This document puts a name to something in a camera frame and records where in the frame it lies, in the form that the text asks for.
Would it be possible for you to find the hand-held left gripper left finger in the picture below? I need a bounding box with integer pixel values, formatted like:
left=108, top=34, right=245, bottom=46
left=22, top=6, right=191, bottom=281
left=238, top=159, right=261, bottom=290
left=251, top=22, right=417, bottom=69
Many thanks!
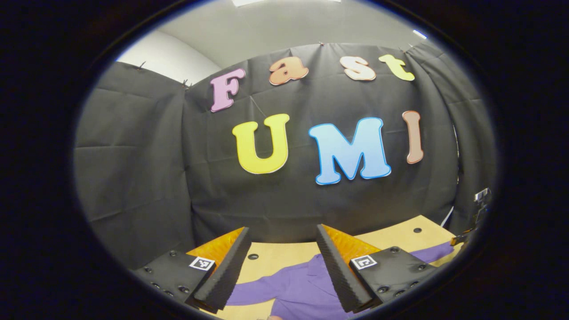
left=133, top=227, right=252, bottom=314

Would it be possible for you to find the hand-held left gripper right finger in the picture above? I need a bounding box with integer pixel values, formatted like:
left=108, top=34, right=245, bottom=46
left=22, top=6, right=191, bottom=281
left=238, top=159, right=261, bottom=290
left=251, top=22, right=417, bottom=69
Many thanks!
left=316, top=224, right=438, bottom=314

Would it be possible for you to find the purple collared shirt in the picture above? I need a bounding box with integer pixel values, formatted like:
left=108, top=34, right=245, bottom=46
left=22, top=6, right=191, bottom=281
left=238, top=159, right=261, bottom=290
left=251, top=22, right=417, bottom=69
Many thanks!
left=227, top=242, right=454, bottom=320

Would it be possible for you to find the black backdrop cloth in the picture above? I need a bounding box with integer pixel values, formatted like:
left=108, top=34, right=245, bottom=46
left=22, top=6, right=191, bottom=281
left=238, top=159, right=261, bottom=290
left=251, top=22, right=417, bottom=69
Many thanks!
left=73, top=42, right=496, bottom=272

